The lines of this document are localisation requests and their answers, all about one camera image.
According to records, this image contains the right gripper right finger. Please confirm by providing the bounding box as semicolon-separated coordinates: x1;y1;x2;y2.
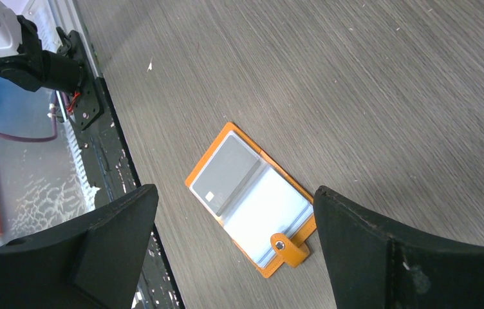
313;186;484;308

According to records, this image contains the aluminium front rail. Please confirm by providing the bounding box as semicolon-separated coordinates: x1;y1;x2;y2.
26;0;100;205

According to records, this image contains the orange card holder wallet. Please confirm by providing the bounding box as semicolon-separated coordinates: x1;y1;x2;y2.
185;122;316;278

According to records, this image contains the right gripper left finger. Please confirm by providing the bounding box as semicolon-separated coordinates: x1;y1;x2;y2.
0;184;158;308

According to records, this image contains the black credit card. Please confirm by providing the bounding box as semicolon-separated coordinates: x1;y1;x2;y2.
190;131;261;217

